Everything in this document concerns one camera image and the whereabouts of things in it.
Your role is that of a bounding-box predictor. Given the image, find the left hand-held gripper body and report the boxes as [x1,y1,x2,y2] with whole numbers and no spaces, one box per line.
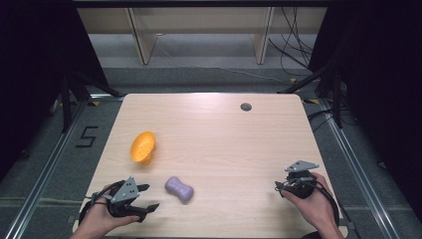
[106,176,140,219]

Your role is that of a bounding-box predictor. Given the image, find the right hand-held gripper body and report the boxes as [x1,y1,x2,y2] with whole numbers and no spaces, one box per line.
[283,159,320,200]

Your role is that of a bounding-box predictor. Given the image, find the purple soap bar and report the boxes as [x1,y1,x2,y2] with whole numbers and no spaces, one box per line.
[164,175,195,205]

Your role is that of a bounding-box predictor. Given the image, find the orange soap dish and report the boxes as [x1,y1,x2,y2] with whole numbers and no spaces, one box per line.
[129,130,157,165]

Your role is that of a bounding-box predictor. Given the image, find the person's right hand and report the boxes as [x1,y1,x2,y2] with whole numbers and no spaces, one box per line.
[281,171,334,233]

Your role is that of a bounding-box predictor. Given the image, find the person's left hand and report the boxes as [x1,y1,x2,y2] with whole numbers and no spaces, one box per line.
[78,184,141,238]

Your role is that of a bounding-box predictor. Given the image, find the black metal stand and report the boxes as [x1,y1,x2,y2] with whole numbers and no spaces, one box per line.
[59,70,124,134]
[278,63,345,129]

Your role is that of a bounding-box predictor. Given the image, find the black curtain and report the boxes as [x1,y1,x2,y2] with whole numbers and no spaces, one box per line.
[0,0,108,182]
[308,0,422,215]

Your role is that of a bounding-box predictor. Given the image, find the light wooden desk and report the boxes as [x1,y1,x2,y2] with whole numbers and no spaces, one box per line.
[77,6,328,66]

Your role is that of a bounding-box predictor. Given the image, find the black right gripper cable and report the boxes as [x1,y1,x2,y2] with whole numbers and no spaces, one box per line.
[310,181,341,228]

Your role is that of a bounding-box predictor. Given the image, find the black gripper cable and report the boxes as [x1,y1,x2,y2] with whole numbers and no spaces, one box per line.
[78,180,125,227]
[310,181,341,228]

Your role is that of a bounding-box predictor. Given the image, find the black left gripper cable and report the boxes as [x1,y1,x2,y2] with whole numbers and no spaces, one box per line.
[78,180,125,227]

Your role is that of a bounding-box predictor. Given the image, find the metal floor rail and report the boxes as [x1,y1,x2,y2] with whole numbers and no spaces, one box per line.
[318,99,401,239]
[3,99,89,239]

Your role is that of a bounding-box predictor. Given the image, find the black floor cables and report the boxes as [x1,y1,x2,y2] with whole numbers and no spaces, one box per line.
[306,105,358,133]

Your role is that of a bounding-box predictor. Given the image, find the black hanging cables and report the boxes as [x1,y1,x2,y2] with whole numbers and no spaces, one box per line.
[268,6,316,78]

